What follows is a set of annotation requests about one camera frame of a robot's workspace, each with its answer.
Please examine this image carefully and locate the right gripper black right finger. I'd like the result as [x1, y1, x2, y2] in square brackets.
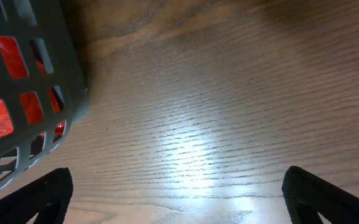
[282, 166, 359, 224]

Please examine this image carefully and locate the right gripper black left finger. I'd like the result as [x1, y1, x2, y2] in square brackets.
[0, 168, 73, 224]

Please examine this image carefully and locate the orange snack bag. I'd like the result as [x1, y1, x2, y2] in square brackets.
[0, 36, 43, 138]

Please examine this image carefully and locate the grey plastic slotted basket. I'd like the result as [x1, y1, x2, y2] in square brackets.
[0, 0, 90, 190]

